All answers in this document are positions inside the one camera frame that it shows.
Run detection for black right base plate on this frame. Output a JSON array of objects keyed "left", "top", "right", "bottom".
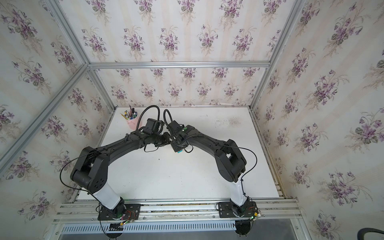
[{"left": 217, "top": 200, "right": 259, "bottom": 218}]

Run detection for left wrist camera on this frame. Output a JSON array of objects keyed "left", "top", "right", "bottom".
[{"left": 143, "top": 119, "right": 165, "bottom": 135}]

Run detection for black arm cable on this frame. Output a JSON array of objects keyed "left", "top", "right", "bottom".
[
  {"left": 233, "top": 145, "right": 258, "bottom": 199},
  {"left": 135, "top": 104, "right": 161, "bottom": 131}
]

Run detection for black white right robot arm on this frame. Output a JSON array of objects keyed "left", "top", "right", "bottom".
[{"left": 167, "top": 121, "right": 248, "bottom": 208}]

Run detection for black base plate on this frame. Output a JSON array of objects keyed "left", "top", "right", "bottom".
[
  {"left": 217, "top": 200, "right": 259, "bottom": 218},
  {"left": 98, "top": 204, "right": 142, "bottom": 221}
]

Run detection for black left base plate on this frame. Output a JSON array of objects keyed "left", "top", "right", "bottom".
[{"left": 98, "top": 204, "right": 142, "bottom": 221}]

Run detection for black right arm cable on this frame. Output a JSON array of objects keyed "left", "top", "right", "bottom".
[{"left": 233, "top": 145, "right": 258, "bottom": 199}]

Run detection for pens in cup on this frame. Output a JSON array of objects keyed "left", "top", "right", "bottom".
[{"left": 121, "top": 106, "right": 138, "bottom": 121}]

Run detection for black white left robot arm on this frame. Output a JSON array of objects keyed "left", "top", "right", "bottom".
[{"left": 70, "top": 131, "right": 171, "bottom": 216}]

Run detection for pink pen cup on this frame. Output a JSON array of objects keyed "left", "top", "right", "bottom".
[{"left": 126, "top": 117, "right": 139, "bottom": 131}]

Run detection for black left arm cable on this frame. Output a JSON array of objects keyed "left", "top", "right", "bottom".
[{"left": 135, "top": 104, "right": 161, "bottom": 131}]

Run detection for aluminium mounting rail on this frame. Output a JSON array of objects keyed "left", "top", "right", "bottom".
[{"left": 52, "top": 199, "right": 304, "bottom": 224}]

